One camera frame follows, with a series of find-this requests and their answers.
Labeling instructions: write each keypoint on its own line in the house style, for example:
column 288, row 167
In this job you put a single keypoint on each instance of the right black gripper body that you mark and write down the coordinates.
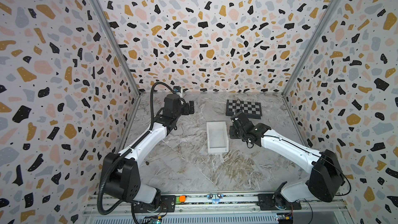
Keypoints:
column 242, row 135

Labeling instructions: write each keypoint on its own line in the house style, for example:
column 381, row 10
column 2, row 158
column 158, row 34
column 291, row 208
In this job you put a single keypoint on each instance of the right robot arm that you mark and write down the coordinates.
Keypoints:
column 325, row 173

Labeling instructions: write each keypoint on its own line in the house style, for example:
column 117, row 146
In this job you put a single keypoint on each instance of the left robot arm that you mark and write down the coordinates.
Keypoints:
column 120, row 177

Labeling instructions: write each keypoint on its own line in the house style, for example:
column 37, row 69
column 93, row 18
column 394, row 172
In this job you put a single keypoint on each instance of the white plastic bin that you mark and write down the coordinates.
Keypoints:
column 217, row 137

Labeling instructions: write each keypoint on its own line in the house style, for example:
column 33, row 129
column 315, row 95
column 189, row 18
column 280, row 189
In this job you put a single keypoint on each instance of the orange button on rail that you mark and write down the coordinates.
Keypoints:
column 181, row 199

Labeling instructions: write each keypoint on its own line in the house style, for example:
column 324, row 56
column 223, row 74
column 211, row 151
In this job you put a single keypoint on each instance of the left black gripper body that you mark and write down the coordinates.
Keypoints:
column 184, row 110

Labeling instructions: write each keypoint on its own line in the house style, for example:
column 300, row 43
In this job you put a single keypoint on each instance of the aluminium mounting rail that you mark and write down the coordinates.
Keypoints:
column 240, row 202

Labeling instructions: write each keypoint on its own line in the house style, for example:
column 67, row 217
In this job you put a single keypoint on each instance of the black white checkerboard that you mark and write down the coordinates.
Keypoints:
column 252, row 110

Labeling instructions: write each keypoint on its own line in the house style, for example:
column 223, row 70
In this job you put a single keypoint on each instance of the blue clip on rail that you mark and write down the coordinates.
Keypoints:
column 215, row 197

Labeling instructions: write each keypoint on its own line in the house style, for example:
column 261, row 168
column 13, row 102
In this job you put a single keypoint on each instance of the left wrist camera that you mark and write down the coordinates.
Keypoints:
column 177, row 90

